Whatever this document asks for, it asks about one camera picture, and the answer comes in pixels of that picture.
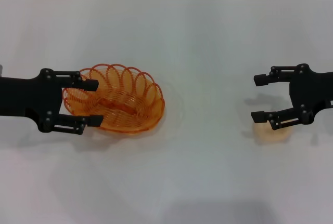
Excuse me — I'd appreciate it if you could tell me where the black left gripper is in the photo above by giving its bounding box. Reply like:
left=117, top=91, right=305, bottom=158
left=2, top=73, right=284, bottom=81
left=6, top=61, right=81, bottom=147
left=0, top=68, right=105, bottom=136

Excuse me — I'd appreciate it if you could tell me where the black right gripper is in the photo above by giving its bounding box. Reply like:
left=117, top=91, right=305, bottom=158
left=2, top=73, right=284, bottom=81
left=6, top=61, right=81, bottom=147
left=251, top=63, right=333, bottom=130

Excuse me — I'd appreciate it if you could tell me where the orange wire basket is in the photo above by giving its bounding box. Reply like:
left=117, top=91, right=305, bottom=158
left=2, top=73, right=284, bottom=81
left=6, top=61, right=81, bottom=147
left=61, top=63, right=166, bottom=133

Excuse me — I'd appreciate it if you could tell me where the pale round bread bun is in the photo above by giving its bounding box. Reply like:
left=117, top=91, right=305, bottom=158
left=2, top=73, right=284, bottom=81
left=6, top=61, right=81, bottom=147
left=253, top=119, right=293, bottom=142

